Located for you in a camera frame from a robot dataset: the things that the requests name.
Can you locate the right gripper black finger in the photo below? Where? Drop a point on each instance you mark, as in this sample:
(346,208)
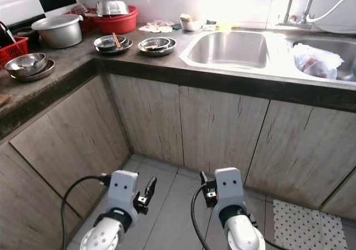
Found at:
(204,182)

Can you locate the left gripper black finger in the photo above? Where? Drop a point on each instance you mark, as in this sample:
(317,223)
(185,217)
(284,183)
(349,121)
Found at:
(150,190)

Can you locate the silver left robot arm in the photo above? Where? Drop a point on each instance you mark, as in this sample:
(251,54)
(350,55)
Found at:
(103,239)

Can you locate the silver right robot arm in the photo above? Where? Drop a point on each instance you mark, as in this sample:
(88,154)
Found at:
(245,233)

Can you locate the chrome kitchen faucet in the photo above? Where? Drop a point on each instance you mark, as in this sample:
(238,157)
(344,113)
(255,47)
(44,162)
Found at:
(303,19)

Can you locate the white dotted floor mat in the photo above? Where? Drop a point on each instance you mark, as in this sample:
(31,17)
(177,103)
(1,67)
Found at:
(308,225)

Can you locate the stainless steel double sink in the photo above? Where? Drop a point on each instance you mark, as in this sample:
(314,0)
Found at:
(231,50)

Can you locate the brown wooden chopsticks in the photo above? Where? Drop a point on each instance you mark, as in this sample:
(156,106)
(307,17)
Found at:
(117,40)

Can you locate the small white bowl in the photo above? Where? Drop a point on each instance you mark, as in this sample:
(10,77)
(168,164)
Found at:
(192,26)

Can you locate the small white box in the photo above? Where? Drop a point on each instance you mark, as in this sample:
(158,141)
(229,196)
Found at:
(209,25)

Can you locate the white crumpled rag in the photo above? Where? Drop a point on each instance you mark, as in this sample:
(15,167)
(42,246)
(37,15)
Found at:
(154,27)

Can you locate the clear plastic food bag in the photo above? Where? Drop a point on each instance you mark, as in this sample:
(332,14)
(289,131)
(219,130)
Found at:
(314,61)

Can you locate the yellow sponge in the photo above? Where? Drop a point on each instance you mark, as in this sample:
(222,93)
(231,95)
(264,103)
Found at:
(185,18)

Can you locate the red plastic basin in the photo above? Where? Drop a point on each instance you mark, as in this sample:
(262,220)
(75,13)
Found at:
(117,23)

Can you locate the large aluminium pot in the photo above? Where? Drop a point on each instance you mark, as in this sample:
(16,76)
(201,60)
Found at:
(58,34)

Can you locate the stainless steel dome lid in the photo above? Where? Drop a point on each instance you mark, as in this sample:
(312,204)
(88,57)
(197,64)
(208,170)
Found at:
(112,8)

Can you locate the red plastic bottle basket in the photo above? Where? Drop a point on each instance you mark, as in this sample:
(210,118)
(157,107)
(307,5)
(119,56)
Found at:
(14,51)

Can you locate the dark stone mortar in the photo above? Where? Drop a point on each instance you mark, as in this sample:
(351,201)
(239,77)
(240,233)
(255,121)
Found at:
(26,34)

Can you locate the dark sauce bottle red cap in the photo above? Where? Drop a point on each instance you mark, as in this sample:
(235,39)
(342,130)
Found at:
(5,34)

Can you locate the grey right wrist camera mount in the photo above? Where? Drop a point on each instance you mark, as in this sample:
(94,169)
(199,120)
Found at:
(231,189)

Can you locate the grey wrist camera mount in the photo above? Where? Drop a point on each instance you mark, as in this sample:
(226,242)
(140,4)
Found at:
(231,189)
(123,191)

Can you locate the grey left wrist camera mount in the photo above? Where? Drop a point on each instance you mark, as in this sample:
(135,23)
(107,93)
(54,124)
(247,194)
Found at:
(123,191)

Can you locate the black wall panel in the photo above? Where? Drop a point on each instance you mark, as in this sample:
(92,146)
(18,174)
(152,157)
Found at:
(57,0)

